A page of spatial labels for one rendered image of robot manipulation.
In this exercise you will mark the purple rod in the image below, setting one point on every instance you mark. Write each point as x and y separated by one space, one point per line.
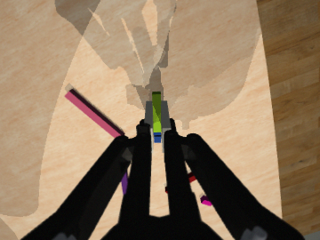
124 182

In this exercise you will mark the small magenta block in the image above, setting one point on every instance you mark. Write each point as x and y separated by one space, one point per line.
205 200

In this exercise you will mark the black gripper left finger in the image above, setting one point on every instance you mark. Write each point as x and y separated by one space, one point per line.
79 214

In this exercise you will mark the lime green rod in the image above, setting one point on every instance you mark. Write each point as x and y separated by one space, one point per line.
156 101

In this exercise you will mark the dark red rod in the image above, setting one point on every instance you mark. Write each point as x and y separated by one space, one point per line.
191 177

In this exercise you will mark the pink rod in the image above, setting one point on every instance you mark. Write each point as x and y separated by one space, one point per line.
93 113

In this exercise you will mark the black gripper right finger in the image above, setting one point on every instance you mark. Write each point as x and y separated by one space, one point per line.
242 214

